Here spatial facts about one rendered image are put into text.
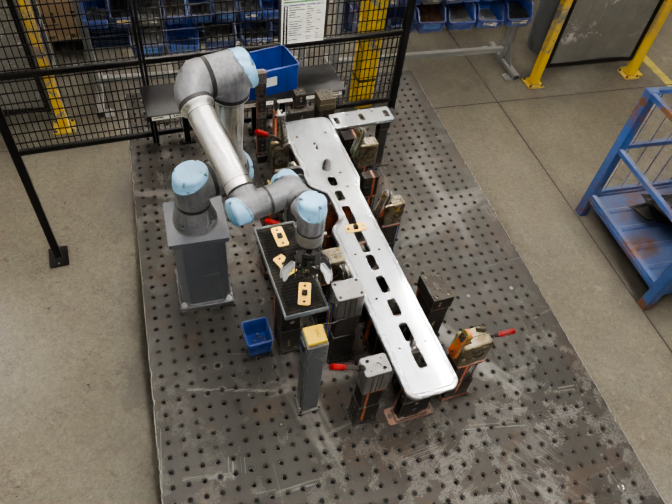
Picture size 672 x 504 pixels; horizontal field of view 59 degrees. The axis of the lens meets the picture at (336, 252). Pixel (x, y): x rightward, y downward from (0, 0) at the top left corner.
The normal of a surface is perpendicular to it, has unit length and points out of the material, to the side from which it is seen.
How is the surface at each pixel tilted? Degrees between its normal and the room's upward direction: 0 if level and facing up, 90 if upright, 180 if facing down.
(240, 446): 0
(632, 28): 91
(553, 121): 0
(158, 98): 0
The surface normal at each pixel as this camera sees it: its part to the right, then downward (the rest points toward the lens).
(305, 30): 0.33, 0.75
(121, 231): 0.09, -0.63
